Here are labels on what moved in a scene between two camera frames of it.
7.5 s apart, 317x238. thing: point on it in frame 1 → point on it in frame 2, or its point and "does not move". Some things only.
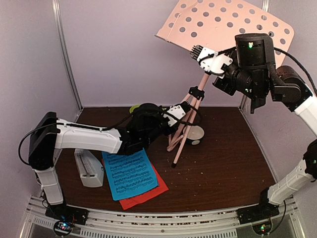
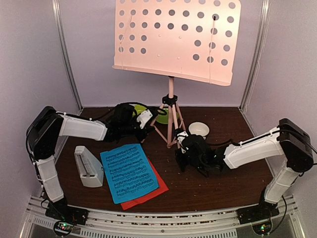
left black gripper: [174, 130] → [148, 126]
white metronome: [91, 171] does not move
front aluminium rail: [42, 218] does not move
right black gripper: [220, 83] → [182, 164]
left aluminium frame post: [57, 9] does not move
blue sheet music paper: [129, 172] does not move
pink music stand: [186, 24] → [192, 39]
